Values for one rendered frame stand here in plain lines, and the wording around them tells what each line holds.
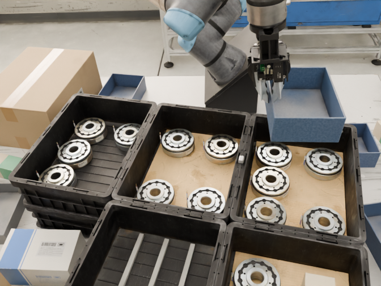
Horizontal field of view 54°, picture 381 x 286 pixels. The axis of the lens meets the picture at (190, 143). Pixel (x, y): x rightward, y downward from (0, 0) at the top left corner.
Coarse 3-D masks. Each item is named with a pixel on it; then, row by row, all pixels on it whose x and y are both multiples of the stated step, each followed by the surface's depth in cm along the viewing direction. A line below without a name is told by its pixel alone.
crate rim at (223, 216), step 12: (156, 108) 119; (180, 108) 118; (192, 108) 117; (204, 108) 117; (216, 108) 117; (144, 132) 110; (240, 144) 104; (132, 156) 103; (120, 180) 97; (228, 192) 92; (144, 204) 91; (156, 204) 91; (168, 204) 91; (228, 204) 90; (216, 216) 87; (228, 216) 88
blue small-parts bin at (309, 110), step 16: (272, 80) 96; (288, 80) 96; (304, 80) 96; (320, 80) 95; (272, 96) 85; (288, 96) 95; (304, 96) 95; (320, 96) 95; (336, 96) 84; (272, 112) 82; (288, 112) 91; (304, 112) 91; (320, 112) 90; (336, 112) 84; (272, 128) 82; (288, 128) 81; (304, 128) 81; (320, 128) 81; (336, 128) 81
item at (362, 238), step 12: (252, 120) 112; (252, 132) 108; (240, 168) 98; (240, 180) 95; (360, 180) 93; (240, 192) 93; (360, 192) 90; (360, 204) 88; (360, 216) 87; (276, 228) 84; (288, 228) 84; (300, 228) 84; (360, 228) 83; (348, 240) 81; (360, 240) 81
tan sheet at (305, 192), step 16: (256, 144) 118; (288, 176) 108; (304, 176) 108; (288, 192) 104; (304, 192) 104; (320, 192) 103; (336, 192) 103; (288, 208) 100; (304, 208) 100; (336, 208) 99; (288, 224) 96
